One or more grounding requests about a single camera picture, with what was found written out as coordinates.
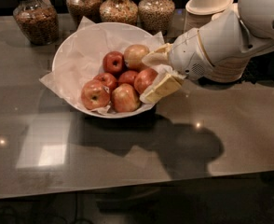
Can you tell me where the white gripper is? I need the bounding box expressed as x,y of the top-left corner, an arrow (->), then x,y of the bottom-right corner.
140,28 -> 213,105

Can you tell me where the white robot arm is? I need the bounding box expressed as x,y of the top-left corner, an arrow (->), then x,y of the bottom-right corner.
141,0 -> 274,104

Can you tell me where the red apple right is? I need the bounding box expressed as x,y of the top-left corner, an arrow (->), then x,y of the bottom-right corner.
134,68 -> 158,94

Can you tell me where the yellow-red apple back right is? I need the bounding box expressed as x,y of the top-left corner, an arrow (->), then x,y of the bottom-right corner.
123,44 -> 149,71

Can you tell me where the small red apple centre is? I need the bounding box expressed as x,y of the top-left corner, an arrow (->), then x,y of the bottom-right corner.
117,70 -> 138,86

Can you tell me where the red-yellow apple front centre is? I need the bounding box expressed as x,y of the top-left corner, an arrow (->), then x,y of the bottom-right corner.
111,83 -> 141,113

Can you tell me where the red-yellow apple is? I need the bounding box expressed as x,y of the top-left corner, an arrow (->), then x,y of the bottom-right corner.
81,79 -> 110,110
111,83 -> 141,113

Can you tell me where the red apple back left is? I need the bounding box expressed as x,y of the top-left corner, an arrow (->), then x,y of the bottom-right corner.
103,51 -> 125,76

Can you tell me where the red apple middle left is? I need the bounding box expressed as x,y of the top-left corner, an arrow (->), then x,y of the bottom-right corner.
94,73 -> 117,91

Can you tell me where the red-yellow apple front left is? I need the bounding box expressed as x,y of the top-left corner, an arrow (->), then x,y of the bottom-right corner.
81,79 -> 110,110

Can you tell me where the white bowl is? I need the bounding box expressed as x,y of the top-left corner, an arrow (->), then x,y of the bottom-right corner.
51,21 -> 173,119

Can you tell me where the glass cereal jar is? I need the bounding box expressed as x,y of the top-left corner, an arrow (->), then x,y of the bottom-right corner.
13,0 -> 59,45
100,0 -> 138,25
138,0 -> 175,35
66,0 -> 103,26

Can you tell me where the front stack of paper bowls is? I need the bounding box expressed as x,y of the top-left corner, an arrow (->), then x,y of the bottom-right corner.
206,4 -> 250,83

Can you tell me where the stack of paper bowls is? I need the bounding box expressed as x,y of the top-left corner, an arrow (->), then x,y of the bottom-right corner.
185,0 -> 234,31
206,4 -> 250,83

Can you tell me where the white paper liner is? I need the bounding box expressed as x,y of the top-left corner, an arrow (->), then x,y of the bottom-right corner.
39,16 -> 175,116

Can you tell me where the back stack of paper bowls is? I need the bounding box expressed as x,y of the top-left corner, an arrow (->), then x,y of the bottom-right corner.
185,0 -> 234,31

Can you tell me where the glass cereal jar far left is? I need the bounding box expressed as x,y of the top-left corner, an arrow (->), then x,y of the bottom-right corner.
13,0 -> 59,45

